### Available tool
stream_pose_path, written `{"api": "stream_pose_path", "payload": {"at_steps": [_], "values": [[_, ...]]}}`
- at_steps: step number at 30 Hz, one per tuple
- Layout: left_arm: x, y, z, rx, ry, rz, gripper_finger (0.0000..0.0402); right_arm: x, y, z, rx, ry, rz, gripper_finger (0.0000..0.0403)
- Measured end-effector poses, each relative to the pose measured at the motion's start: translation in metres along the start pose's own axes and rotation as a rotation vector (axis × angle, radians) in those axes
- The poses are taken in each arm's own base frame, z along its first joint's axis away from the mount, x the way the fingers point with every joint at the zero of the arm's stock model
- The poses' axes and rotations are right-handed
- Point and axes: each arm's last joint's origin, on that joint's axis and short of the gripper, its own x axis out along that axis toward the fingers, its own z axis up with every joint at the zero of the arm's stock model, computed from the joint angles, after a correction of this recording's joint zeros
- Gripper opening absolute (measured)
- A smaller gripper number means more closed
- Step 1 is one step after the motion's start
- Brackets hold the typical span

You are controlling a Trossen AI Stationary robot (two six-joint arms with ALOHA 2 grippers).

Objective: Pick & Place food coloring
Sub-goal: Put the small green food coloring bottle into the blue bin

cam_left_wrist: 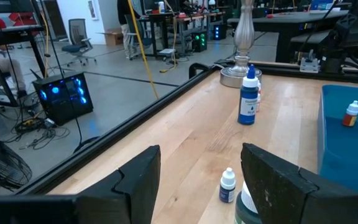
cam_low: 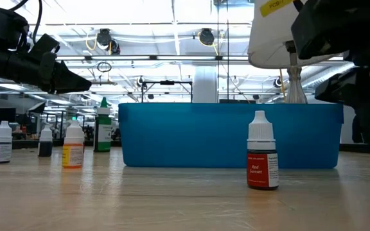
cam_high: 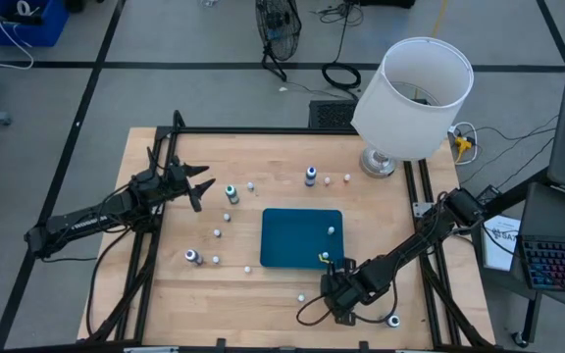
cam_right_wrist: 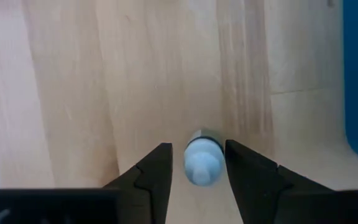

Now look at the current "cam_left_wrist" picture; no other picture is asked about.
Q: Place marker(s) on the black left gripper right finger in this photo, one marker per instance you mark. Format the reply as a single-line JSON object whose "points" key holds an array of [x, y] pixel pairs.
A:
{"points": [[284, 199]]}

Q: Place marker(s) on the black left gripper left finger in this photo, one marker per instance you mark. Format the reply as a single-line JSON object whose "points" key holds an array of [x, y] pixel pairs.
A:
{"points": [[129, 199]]}

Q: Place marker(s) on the large green dropper bottle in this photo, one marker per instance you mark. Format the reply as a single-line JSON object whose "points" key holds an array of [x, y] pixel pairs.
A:
{"points": [[244, 211]]}

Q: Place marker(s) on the small bottle navy label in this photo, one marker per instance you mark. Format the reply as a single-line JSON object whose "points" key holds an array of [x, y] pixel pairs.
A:
{"points": [[227, 193]]}

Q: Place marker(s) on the large blue dropper bottle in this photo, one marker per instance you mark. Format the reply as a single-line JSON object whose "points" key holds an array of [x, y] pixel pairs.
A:
{"points": [[247, 105]]}

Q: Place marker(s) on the small bottle yellow red label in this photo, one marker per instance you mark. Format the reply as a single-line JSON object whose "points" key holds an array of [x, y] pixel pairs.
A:
{"points": [[350, 119]]}

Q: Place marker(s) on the small white-capped dropper bottle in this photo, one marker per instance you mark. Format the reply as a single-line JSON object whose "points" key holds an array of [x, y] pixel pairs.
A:
{"points": [[258, 99]]}

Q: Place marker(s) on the blue plastic bin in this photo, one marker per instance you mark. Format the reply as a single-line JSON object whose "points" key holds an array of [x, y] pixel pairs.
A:
{"points": [[350, 155]]}

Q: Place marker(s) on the black computer tower blue lights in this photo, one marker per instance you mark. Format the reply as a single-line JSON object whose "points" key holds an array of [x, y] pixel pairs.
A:
{"points": [[64, 105]]}

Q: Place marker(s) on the black floor fan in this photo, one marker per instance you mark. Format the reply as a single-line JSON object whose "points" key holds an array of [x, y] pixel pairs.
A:
{"points": [[11, 168]]}

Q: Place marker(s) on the cardboard box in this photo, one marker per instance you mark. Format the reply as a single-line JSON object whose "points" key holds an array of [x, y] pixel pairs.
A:
{"points": [[113, 39]]}

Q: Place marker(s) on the person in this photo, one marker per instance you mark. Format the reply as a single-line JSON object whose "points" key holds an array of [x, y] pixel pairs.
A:
{"points": [[124, 31], [8, 67]]}

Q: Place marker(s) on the computer tower green lights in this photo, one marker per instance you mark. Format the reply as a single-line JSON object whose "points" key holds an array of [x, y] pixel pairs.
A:
{"points": [[199, 42]]}

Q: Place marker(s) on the table lamp white shade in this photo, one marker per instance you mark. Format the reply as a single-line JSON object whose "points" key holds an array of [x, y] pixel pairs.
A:
{"points": [[243, 31]]}

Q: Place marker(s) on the grey office chair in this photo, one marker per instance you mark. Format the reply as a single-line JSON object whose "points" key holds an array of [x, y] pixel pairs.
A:
{"points": [[77, 31]]}

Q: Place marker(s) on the long black table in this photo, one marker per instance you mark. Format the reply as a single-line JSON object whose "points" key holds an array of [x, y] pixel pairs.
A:
{"points": [[291, 23]]}

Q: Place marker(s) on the small computer tower blue lights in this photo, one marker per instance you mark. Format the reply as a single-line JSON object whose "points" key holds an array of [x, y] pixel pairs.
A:
{"points": [[219, 32]]}

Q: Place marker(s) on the black office desk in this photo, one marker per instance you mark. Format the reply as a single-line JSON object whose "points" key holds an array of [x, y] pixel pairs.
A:
{"points": [[166, 17]]}

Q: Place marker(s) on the blue and white box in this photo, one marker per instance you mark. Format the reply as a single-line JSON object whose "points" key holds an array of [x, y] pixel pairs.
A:
{"points": [[322, 4]]}

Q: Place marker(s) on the red cloth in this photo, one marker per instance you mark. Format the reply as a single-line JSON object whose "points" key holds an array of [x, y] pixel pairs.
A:
{"points": [[23, 19]]}

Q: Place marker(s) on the black aluminium table frame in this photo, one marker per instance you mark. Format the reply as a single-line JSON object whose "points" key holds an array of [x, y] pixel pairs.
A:
{"points": [[104, 141]]}

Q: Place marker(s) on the grey metal bracket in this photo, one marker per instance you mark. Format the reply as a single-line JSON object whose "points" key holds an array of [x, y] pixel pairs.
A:
{"points": [[309, 65]]}

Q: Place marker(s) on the framed wall picture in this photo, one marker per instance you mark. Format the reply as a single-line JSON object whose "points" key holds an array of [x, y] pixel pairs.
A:
{"points": [[92, 9]]}

